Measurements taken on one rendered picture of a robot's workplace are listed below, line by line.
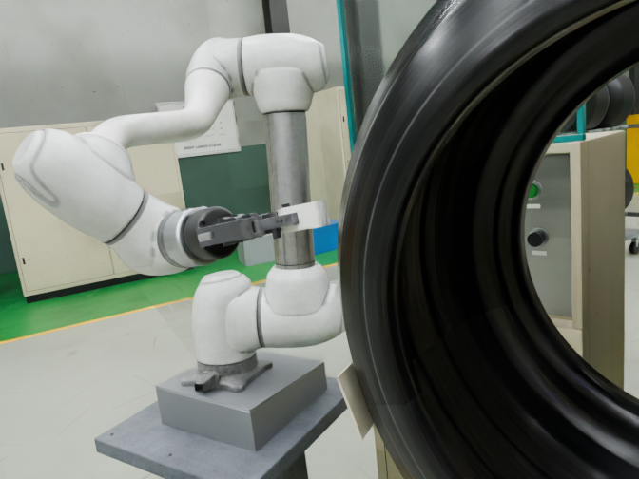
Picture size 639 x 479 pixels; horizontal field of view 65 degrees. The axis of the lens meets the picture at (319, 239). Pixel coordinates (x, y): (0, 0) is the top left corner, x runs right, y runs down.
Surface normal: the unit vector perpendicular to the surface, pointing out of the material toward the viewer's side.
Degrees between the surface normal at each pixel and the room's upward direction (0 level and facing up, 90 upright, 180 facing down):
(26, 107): 90
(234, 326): 85
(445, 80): 81
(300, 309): 86
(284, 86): 95
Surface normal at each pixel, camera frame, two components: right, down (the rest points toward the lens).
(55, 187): 0.15, 0.46
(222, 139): 0.47, 0.11
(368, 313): -0.78, 0.20
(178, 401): -0.53, 0.22
